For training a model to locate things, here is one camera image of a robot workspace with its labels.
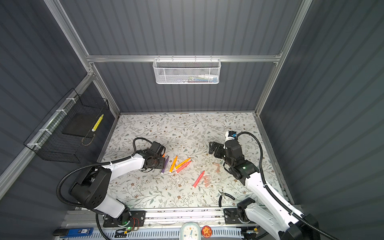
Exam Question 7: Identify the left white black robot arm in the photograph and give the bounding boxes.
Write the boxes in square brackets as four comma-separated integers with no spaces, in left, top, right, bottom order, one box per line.
[69,142,166,218]

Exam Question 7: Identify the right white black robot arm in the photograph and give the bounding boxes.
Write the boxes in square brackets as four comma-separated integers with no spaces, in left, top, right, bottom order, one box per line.
[209,139,321,240]

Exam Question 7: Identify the purple marker pen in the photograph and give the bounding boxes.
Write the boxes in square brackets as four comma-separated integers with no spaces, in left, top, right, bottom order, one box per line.
[161,156,169,174]

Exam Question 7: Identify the translucent pink caps near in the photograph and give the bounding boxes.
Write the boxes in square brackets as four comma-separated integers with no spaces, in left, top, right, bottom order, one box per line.
[203,176,211,188]

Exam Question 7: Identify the yellow highlighter pen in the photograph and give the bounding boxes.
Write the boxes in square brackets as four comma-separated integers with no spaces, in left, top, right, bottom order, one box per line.
[91,114,104,132]

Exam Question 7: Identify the floral patterned table mat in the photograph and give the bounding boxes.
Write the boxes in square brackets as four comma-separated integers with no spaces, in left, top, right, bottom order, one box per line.
[80,112,287,211]

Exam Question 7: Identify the items in white basket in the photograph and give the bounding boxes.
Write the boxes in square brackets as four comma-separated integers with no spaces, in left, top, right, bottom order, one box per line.
[176,74,220,84]

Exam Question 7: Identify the black pad in basket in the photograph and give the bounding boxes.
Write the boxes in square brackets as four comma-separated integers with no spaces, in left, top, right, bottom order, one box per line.
[62,114,98,138]

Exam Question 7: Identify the white analog clock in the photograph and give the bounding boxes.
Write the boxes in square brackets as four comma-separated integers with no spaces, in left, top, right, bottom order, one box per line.
[179,222,202,240]

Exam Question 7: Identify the red round badge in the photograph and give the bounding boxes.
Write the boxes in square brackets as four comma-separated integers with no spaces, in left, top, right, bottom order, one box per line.
[202,226,213,239]

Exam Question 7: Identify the blue black tool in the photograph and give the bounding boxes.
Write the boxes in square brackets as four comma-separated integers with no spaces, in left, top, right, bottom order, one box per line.
[53,228,94,238]

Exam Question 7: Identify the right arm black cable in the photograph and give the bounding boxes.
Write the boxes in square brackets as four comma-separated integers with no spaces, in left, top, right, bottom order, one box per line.
[236,131,340,240]

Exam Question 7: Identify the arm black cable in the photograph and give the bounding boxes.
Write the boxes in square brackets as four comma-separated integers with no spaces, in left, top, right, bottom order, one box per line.
[236,131,340,240]
[56,137,154,240]

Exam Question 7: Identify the black handled pliers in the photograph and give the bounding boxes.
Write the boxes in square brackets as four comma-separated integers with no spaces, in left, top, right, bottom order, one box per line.
[218,190,235,208]

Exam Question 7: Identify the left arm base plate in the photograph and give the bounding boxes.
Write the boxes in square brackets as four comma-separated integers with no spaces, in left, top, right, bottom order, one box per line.
[103,211,147,228]

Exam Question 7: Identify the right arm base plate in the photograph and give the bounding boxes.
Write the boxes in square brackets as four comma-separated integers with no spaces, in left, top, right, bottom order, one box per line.
[223,208,254,225]

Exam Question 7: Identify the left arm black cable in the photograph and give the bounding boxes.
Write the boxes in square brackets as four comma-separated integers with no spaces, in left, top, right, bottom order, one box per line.
[56,137,154,240]

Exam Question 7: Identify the white wire mesh basket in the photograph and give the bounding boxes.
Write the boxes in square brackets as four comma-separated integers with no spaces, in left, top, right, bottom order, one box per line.
[153,59,222,85]

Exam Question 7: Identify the black wire basket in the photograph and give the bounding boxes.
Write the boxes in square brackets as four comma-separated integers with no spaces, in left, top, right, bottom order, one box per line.
[24,91,110,164]

